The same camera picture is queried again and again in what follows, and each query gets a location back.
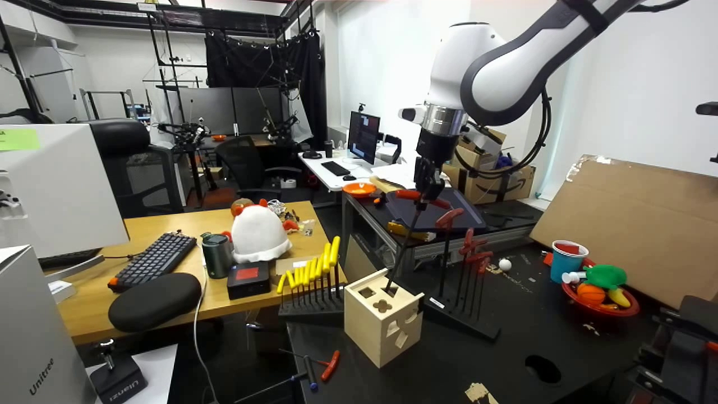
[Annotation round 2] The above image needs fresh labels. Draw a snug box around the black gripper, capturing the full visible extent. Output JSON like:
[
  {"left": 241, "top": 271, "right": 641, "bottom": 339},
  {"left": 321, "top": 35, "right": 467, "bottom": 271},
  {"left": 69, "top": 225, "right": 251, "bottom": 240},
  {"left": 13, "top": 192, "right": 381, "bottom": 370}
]
[{"left": 412, "top": 127, "right": 460, "bottom": 203}]

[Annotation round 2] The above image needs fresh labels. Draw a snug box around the navy plastic tote lid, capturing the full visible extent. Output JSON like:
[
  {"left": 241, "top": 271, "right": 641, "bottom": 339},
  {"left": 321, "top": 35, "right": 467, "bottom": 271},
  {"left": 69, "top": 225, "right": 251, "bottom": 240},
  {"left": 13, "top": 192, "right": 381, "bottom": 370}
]
[{"left": 381, "top": 187, "right": 487, "bottom": 233}]

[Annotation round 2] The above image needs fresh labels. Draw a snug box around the open cardboard box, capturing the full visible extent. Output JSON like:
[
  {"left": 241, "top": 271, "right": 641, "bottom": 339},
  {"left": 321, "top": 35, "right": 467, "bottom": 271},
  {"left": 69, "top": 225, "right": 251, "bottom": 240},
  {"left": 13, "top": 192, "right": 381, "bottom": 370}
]
[{"left": 454, "top": 123, "right": 510, "bottom": 176}]

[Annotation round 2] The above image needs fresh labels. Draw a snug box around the orange bowl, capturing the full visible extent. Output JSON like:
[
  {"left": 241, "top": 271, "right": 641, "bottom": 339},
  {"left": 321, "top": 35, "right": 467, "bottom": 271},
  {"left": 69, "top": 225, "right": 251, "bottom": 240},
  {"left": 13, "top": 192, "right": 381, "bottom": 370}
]
[{"left": 342, "top": 180, "right": 381, "bottom": 203}]

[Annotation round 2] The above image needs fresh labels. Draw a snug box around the cardboard box with black tape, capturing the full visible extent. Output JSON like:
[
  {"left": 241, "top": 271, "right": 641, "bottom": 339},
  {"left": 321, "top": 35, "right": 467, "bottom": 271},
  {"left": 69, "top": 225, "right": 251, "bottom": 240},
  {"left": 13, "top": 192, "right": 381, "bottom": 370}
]
[{"left": 446, "top": 158, "right": 540, "bottom": 207}]

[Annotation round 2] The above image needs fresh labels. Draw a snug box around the small black keyboard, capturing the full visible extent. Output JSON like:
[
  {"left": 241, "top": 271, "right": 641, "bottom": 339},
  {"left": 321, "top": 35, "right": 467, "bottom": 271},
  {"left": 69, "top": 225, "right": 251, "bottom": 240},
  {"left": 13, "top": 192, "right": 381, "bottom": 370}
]
[{"left": 321, "top": 159, "right": 356, "bottom": 180}]

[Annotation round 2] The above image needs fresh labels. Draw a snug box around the white office desk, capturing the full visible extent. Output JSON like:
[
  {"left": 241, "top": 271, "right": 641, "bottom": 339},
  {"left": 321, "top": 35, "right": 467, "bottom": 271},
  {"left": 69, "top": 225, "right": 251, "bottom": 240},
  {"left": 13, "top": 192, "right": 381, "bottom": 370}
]
[{"left": 296, "top": 149, "right": 423, "bottom": 196}]

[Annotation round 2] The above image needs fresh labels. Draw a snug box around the black hex key stand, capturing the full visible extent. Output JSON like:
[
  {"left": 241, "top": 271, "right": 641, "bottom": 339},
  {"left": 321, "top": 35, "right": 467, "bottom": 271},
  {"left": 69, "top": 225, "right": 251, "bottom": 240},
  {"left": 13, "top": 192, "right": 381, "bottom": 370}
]
[
  {"left": 279, "top": 288, "right": 348, "bottom": 325},
  {"left": 417, "top": 293, "right": 503, "bottom": 344}
]

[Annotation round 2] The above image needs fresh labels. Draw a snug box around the wooden shape sorter box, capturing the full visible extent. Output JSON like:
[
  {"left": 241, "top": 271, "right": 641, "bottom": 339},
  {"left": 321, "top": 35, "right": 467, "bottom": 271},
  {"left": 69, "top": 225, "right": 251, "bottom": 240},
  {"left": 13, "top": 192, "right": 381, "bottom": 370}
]
[{"left": 342, "top": 267, "right": 426, "bottom": 370}]

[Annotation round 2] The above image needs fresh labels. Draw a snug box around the blue cup with red rim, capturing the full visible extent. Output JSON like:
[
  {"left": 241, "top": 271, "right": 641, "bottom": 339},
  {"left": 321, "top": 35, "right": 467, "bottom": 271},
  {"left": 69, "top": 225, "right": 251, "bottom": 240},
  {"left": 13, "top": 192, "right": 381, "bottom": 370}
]
[{"left": 551, "top": 238, "right": 592, "bottom": 286}]

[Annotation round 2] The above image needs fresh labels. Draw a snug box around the small tan box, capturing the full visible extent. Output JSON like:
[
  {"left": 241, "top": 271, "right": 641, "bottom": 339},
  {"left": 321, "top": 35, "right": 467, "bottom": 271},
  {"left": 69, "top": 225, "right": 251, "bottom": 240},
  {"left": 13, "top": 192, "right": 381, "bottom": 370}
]
[{"left": 271, "top": 256, "right": 303, "bottom": 280}]

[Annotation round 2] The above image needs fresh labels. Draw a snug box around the white cone-shaped bag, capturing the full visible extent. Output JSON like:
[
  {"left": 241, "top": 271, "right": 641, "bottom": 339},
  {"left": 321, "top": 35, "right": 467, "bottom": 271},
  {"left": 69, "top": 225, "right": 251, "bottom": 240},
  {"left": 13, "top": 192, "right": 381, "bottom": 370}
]
[{"left": 230, "top": 204, "right": 295, "bottom": 264}]

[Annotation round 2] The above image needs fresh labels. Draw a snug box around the black mesh office chair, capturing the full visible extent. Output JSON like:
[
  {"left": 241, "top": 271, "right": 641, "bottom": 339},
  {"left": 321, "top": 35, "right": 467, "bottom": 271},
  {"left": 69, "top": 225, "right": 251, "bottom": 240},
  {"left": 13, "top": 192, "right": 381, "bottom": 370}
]
[{"left": 216, "top": 136, "right": 302, "bottom": 197}]

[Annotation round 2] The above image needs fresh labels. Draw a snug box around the brown ball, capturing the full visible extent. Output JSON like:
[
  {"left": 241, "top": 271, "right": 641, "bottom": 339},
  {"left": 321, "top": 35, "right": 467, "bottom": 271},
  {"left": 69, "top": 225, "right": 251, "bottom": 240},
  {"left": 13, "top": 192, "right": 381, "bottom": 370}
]
[{"left": 230, "top": 196, "right": 256, "bottom": 219}]

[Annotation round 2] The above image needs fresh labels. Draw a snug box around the orange toy fruit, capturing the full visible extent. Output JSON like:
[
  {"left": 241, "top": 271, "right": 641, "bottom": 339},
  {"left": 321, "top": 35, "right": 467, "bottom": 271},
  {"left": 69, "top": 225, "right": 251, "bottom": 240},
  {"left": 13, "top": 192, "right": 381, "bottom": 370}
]
[{"left": 575, "top": 280, "right": 608, "bottom": 307}]

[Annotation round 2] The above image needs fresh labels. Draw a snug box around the green toy vegetable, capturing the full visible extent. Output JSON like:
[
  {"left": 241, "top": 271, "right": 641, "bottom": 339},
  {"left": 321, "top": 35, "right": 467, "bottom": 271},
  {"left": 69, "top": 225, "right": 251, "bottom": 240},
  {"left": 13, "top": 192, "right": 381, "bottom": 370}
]
[{"left": 584, "top": 262, "right": 632, "bottom": 293}]

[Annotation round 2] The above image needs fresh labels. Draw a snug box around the black box with red top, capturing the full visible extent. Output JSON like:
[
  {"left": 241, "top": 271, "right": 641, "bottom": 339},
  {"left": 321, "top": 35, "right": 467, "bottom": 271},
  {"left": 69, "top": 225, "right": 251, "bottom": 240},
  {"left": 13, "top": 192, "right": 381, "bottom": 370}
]
[{"left": 225, "top": 260, "right": 274, "bottom": 300}]

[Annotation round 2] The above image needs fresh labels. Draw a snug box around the red toy bowl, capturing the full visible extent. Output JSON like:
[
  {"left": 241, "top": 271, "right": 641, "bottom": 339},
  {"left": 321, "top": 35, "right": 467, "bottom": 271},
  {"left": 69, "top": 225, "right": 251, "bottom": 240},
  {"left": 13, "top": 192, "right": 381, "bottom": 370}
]
[{"left": 560, "top": 279, "right": 642, "bottom": 320}]

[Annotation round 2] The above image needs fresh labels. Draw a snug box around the large cardboard sheet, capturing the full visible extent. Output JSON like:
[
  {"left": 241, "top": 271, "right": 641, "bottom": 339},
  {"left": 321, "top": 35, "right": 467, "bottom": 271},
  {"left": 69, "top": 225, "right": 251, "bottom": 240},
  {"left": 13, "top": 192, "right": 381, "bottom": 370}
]
[{"left": 527, "top": 152, "right": 718, "bottom": 313}]

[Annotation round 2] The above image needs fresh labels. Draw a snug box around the small wooden shape piece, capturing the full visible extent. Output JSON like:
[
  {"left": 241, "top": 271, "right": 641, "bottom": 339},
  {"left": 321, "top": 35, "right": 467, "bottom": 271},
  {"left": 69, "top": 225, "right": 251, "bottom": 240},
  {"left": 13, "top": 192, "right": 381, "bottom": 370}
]
[{"left": 462, "top": 379, "right": 503, "bottom": 404}]

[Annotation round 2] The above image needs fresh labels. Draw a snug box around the black curtain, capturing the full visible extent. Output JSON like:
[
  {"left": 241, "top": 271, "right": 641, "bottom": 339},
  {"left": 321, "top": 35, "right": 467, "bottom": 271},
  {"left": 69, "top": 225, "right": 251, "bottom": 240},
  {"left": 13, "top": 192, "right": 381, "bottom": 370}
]
[{"left": 204, "top": 30, "right": 331, "bottom": 149}]

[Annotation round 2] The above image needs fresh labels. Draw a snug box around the dark green can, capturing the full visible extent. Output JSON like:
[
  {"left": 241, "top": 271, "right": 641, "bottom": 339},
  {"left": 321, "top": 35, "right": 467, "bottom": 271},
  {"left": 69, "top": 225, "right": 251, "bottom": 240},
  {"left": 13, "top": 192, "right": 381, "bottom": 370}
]
[{"left": 200, "top": 231, "right": 236, "bottom": 280}]

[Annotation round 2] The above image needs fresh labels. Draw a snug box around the wooden office desk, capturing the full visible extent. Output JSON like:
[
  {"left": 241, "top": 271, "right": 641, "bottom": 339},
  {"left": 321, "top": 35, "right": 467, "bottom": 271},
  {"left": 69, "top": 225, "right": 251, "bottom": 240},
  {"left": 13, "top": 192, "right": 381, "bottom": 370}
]
[{"left": 57, "top": 200, "right": 332, "bottom": 346}]

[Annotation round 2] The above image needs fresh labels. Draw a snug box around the black computer keyboard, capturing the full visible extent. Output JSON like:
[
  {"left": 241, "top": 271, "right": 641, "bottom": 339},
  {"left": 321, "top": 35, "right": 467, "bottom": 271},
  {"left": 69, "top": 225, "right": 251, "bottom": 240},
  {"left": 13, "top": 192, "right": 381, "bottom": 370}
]
[{"left": 108, "top": 231, "right": 200, "bottom": 293}]

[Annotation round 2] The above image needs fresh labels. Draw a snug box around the black office chair with headrest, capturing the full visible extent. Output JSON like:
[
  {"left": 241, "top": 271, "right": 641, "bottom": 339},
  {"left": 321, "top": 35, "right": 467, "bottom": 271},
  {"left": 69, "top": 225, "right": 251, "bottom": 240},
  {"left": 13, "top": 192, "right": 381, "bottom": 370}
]
[{"left": 89, "top": 120, "right": 186, "bottom": 219}]

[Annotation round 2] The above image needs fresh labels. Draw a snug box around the black oval cushion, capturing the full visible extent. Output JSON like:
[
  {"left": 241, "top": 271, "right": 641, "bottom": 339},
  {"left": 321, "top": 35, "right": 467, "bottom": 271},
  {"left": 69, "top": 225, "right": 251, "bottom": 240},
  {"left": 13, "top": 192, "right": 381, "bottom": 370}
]
[{"left": 108, "top": 271, "right": 204, "bottom": 334}]

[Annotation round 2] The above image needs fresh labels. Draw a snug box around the black clamp with orange grip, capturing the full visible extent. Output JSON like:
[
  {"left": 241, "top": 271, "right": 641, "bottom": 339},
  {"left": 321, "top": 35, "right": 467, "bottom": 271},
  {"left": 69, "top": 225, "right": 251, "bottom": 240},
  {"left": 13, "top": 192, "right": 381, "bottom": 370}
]
[{"left": 629, "top": 293, "right": 718, "bottom": 404}]

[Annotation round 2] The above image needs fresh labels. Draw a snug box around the white computer monitor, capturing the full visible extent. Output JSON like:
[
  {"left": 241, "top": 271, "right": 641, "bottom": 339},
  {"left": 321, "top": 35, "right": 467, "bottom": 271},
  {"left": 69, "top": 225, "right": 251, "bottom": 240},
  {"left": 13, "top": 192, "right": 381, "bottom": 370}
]
[{"left": 0, "top": 121, "right": 131, "bottom": 260}]

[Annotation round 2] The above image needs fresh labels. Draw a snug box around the green sticky note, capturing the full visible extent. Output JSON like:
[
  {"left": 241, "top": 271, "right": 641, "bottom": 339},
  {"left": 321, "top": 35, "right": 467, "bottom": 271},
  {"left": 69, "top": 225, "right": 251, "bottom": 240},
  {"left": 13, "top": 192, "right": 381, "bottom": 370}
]
[{"left": 0, "top": 127, "right": 44, "bottom": 154}]

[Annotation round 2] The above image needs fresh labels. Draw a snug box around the yellow handled tool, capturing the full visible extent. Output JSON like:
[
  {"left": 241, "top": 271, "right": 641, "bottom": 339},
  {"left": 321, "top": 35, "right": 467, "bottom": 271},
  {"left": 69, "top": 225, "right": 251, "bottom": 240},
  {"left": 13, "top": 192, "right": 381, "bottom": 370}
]
[{"left": 384, "top": 218, "right": 439, "bottom": 246}]

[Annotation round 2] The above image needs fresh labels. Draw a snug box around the metal frame bench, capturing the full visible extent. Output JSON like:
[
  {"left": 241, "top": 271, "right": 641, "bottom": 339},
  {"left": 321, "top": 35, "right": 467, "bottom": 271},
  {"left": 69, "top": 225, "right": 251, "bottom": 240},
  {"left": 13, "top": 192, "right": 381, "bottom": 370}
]
[{"left": 340, "top": 188, "right": 545, "bottom": 283}]

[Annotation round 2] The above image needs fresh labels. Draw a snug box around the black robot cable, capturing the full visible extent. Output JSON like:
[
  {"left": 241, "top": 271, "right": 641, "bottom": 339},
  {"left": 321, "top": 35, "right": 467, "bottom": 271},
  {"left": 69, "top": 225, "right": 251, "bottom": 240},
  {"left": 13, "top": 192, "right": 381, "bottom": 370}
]
[{"left": 501, "top": 88, "right": 557, "bottom": 183}]

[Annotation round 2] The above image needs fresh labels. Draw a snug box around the blue handled tool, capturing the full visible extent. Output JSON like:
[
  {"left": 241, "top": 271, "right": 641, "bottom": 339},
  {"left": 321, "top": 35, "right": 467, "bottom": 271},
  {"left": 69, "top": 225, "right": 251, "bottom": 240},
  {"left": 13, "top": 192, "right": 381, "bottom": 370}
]
[{"left": 232, "top": 370, "right": 325, "bottom": 404}]

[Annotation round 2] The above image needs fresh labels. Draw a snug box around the small black mount block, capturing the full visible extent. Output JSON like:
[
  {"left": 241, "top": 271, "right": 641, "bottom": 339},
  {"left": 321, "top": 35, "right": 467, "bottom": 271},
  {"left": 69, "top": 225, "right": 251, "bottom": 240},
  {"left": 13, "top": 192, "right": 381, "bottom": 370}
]
[{"left": 89, "top": 339, "right": 151, "bottom": 404}]

